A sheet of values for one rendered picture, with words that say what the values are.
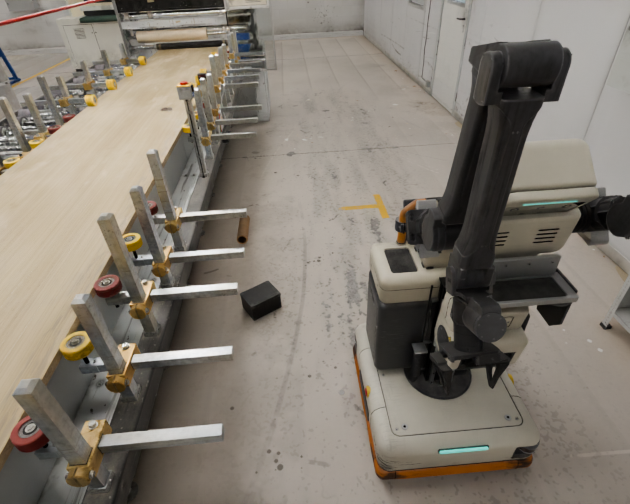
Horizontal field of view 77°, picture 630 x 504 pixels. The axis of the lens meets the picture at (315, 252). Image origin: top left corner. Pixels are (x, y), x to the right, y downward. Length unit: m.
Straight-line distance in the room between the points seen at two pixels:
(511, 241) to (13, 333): 1.38
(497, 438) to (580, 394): 0.73
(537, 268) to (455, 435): 0.79
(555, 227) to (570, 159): 0.18
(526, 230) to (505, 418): 0.91
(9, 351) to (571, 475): 2.05
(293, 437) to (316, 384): 0.29
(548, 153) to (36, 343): 1.38
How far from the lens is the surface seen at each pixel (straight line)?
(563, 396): 2.34
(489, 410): 1.81
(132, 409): 1.35
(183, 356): 1.25
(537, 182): 0.97
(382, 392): 1.76
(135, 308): 1.40
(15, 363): 1.35
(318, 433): 1.98
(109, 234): 1.27
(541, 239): 1.14
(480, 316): 0.77
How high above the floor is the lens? 1.73
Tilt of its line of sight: 37 degrees down
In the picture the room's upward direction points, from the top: 3 degrees counter-clockwise
